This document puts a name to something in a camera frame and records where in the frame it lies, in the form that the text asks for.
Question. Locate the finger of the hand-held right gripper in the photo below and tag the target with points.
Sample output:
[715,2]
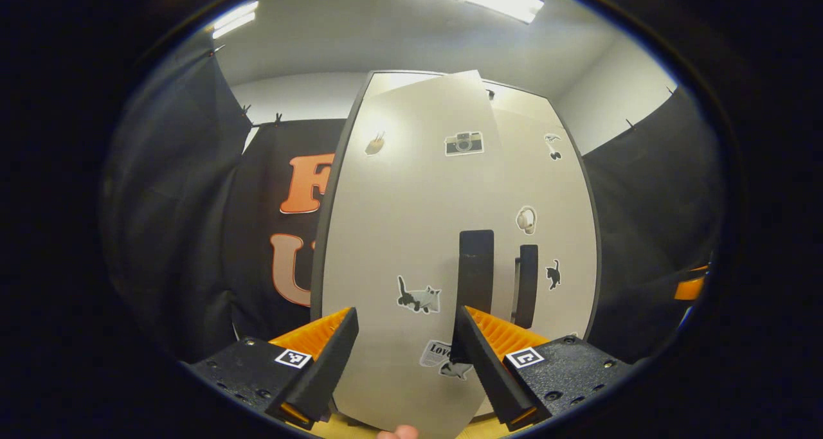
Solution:
[689,289]

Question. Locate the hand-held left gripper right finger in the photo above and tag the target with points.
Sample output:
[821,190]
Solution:
[488,375]

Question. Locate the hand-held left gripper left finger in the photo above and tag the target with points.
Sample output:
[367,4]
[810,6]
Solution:
[328,368]

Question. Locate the grey white cabinet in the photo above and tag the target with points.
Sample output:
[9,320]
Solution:
[319,246]

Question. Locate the black backdrop cloth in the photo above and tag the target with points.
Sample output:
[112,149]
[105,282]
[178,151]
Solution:
[180,201]

